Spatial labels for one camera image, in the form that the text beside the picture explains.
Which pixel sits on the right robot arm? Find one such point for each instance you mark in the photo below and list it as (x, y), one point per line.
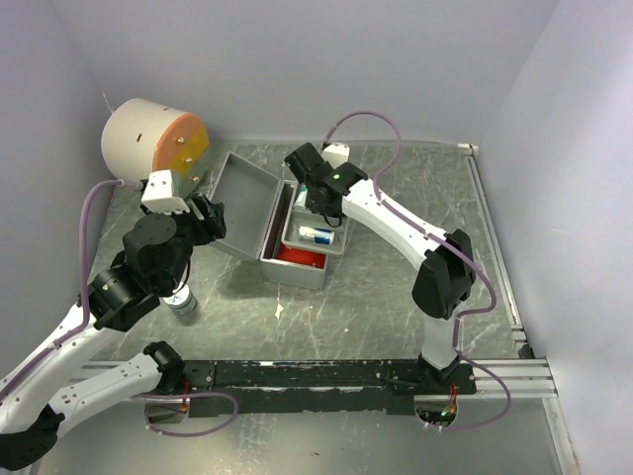
(444, 278)

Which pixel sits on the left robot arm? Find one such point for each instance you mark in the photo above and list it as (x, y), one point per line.
(39, 401)

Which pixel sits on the grey metal case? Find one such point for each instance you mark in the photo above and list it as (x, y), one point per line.
(257, 204)

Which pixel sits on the aluminium frame rail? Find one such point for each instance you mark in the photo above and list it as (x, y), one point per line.
(524, 379)

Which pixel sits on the white round jar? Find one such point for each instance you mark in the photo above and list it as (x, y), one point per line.
(183, 303)

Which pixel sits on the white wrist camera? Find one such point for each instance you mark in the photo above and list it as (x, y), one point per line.
(335, 153)
(162, 193)

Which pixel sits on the grey divided tray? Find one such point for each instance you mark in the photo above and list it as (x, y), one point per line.
(296, 218)

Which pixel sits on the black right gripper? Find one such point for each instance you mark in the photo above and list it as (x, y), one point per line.
(313, 208)

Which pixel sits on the red first aid pouch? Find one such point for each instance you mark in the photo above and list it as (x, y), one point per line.
(301, 257)

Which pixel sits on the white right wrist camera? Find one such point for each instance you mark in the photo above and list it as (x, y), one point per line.
(335, 153)

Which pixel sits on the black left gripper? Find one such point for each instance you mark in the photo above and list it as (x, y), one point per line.
(212, 226)

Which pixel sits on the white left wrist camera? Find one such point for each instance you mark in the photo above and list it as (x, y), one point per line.
(162, 193)

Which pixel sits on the white cylinder with orange face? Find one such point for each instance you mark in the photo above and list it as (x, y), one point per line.
(142, 136)

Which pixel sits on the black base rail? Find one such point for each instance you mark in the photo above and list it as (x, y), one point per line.
(223, 387)

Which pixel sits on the small white plastic bottle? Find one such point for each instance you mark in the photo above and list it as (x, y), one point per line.
(301, 199)

